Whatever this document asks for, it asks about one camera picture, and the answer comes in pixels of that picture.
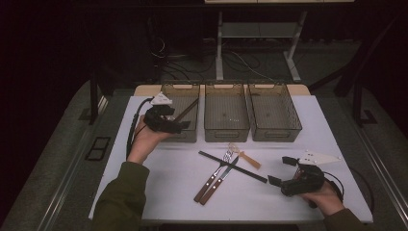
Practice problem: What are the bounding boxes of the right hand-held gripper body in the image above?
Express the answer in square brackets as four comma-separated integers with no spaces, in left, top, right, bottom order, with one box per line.
[281,149,343,197]

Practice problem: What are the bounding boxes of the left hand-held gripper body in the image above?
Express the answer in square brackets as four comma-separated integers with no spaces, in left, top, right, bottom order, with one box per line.
[142,91,183,134]

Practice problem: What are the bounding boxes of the smoky plastic bin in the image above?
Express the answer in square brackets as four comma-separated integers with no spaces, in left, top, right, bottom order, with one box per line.
[149,82,201,143]
[203,82,251,143]
[245,82,303,142]

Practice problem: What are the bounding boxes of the brown wooden chopstick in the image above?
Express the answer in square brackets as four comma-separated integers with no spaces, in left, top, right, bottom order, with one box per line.
[173,97,200,124]

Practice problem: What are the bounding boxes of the black chopstick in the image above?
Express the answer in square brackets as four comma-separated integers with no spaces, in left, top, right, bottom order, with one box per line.
[197,150,268,184]

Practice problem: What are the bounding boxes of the light wooden spoon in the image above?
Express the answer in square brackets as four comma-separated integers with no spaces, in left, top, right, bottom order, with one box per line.
[228,142,263,170]

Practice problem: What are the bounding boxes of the wooden handled fork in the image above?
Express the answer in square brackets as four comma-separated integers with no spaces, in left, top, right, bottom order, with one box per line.
[192,149,235,203]

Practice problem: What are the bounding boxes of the person's right hand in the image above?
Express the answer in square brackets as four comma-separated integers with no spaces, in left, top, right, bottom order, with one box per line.
[299,182,345,217]

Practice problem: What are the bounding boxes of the person's left hand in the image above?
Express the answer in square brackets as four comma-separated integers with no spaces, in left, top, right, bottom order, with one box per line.
[127,115,174,166]

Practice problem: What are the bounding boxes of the white table board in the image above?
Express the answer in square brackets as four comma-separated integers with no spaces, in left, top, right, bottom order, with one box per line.
[88,94,374,224]

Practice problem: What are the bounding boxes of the black angled metal stand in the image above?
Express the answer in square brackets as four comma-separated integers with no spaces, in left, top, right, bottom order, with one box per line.
[307,13,405,128]

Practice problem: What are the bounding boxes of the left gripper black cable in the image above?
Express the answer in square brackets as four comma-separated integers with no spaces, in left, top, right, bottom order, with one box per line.
[125,96,155,160]

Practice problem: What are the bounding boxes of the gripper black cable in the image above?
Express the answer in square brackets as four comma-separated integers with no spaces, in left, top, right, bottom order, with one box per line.
[323,167,375,213]
[125,96,155,160]

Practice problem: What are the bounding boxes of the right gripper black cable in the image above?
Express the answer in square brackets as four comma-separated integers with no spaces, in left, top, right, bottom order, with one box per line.
[323,167,375,213]

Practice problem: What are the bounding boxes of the black floor cables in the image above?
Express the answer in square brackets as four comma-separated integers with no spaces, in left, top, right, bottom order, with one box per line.
[150,18,225,83]

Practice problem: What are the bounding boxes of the wooden handled knife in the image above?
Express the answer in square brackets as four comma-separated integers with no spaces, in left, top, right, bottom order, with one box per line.
[198,155,241,206]

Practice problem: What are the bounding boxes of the white desk frame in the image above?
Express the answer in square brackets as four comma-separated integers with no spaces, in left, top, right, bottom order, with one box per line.
[204,0,355,84]

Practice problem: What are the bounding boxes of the white floor cable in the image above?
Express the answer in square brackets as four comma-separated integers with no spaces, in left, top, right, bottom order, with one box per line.
[229,49,275,82]

